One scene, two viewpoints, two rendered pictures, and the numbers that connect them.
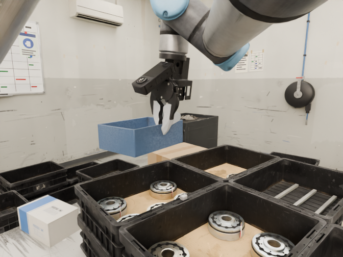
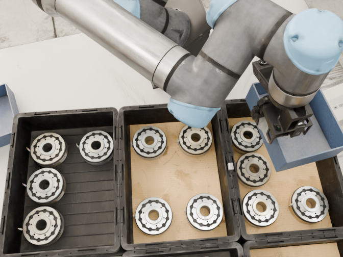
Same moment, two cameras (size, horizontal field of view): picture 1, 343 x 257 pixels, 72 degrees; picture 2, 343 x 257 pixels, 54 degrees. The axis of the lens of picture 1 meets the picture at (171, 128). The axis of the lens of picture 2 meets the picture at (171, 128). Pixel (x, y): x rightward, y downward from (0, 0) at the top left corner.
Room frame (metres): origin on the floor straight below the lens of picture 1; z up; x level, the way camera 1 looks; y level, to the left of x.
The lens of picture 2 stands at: (0.63, -0.35, 1.80)
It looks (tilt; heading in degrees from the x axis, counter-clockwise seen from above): 66 degrees down; 124
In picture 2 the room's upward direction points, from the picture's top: 2 degrees clockwise
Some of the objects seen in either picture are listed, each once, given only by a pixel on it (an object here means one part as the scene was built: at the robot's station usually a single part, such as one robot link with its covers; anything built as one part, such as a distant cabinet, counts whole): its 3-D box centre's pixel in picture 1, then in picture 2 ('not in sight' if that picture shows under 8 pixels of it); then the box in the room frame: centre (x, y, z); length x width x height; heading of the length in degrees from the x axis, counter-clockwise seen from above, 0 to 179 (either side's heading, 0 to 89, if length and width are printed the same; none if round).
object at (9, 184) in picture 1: (35, 198); not in sight; (1.69, 1.06, 0.37); 0.40 x 0.30 x 0.45; 141
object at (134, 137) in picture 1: (142, 133); (293, 119); (0.67, 0.09, 1.10); 0.20 x 0.15 x 0.07; 141
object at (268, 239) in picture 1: (273, 244); (153, 215); (0.51, -0.25, 0.86); 0.05 x 0.05 x 0.01
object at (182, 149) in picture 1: (178, 162); not in sight; (1.35, -0.04, 0.78); 0.30 x 0.22 x 0.16; 131
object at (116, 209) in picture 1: (110, 204); not in sight; (0.71, 0.20, 0.86); 0.10 x 0.10 x 0.01
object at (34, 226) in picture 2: not in sight; (41, 225); (0.28, -0.45, 0.86); 0.05 x 0.05 x 0.01
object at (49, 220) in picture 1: (48, 218); (341, 104); (0.81, 0.47, 0.75); 0.20 x 0.12 x 0.09; 58
